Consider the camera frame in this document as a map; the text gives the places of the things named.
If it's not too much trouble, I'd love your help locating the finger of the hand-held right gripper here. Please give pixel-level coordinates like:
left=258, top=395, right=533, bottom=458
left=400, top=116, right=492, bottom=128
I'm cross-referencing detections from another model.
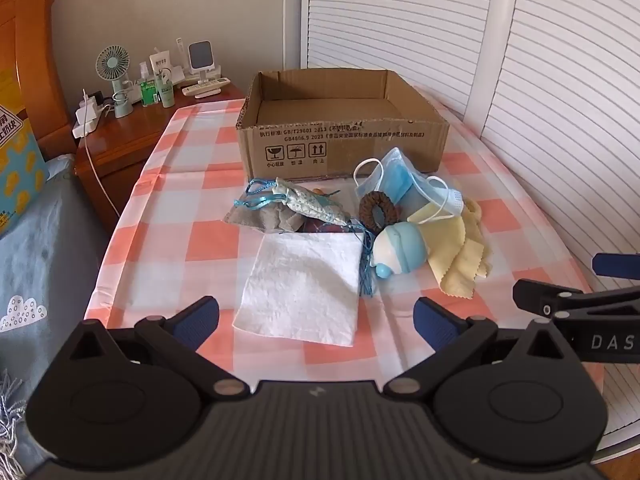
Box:
left=592, top=253, right=640, bottom=277
left=512, top=278, right=596, bottom=318

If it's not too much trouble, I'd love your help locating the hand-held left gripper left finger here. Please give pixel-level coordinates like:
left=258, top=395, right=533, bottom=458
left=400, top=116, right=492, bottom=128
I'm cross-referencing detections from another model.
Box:
left=70, top=296, right=251, bottom=402

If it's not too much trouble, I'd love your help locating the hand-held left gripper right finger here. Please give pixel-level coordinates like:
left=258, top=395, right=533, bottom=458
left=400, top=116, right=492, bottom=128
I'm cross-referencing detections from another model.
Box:
left=382, top=296, right=568, bottom=401

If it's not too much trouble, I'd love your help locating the pale yellow cleaning cloth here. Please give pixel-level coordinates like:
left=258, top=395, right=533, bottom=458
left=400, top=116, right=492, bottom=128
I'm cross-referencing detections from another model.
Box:
left=406, top=202, right=493, bottom=298

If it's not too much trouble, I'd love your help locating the blue and white soft toy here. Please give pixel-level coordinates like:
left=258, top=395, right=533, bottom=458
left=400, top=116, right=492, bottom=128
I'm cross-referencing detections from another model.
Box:
left=372, top=221, right=430, bottom=279

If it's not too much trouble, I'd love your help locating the white cloth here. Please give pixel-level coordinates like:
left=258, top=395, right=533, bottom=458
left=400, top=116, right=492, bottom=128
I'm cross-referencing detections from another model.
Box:
left=232, top=232, right=363, bottom=348

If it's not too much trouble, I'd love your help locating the small grey cushion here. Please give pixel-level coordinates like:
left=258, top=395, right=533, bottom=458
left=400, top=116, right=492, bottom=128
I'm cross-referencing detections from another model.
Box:
left=222, top=200, right=311, bottom=235

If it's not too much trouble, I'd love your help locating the brown hair scrunchie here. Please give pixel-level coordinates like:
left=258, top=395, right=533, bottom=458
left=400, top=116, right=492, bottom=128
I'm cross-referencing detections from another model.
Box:
left=359, top=191, right=401, bottom=233

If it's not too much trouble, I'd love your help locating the blue face mask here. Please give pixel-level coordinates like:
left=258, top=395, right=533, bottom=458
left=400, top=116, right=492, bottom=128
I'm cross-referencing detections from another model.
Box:
left=352, top=147, right=466, bottom=223

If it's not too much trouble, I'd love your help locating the blue patterned tasselled sachet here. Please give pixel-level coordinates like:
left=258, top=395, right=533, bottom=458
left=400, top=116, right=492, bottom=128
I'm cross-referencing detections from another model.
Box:
left=234, top=177, right=380, bottom=302

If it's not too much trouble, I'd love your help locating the brown cardboard box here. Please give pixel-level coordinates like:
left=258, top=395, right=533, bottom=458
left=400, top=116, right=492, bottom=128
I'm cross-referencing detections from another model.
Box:
left=236, top=70, right=449, bottom=183

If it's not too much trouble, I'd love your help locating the pink checked tablecloth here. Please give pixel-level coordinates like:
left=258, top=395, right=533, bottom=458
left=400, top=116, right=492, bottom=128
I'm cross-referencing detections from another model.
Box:
left=82, top=85, right=608, bottom=396

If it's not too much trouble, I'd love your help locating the dark red cloth item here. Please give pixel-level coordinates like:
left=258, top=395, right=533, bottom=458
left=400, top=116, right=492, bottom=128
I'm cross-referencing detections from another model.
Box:
left=300, top=217, right=351, bottom=236

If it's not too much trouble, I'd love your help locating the white louvered closet door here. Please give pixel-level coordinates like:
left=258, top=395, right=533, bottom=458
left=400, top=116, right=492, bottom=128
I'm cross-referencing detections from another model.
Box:
left=465, top=0, right=640, bottom=461
left=300, top=0, right=521, bottom=116

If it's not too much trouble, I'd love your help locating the wooden nightstand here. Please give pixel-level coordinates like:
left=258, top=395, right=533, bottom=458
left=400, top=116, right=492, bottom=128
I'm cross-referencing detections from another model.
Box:
left=75, top=82, right=246, bottom=233

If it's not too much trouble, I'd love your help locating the grey fringed cloth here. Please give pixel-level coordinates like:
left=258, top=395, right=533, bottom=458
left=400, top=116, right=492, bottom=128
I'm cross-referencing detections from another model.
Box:
left=0, top=370, right=26, bottom=480

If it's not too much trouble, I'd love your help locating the white power strip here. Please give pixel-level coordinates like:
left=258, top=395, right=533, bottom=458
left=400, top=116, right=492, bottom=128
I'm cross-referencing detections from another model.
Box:
left=72, top=110, right=103, bottom=138

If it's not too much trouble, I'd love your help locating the green tube bottle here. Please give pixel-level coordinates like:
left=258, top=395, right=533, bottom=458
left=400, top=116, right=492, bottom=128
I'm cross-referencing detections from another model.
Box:
left=155, top=72, right=174, bottom=108

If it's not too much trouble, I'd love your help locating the white remote control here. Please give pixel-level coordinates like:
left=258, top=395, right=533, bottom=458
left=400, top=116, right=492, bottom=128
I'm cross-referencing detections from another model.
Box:
left=181, top=77, right=232, bottom=97

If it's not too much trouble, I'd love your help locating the white cosmetic tube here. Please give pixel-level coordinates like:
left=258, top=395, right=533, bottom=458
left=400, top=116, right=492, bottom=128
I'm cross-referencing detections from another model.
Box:
left=150, top=47, right=173, bottom=78

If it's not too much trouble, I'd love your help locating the white phone stand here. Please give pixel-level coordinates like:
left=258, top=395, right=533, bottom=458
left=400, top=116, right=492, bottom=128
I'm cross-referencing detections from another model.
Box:
left=187, top=40, right=221, bottom=83

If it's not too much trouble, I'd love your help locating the small green desk fan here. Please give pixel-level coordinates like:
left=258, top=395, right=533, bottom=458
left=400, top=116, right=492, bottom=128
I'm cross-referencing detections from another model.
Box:
left=95, top=45, right=133, bottom=118

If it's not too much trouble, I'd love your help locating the wooden bed headboard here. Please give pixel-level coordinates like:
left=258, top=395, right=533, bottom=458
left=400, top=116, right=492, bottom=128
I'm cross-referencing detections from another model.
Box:
left=0, top=0, right=76, bottom=161

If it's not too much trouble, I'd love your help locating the white power cable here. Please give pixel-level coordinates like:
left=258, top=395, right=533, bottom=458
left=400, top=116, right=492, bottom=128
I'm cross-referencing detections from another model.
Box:
left=82, top=125, right=121, bottom=216

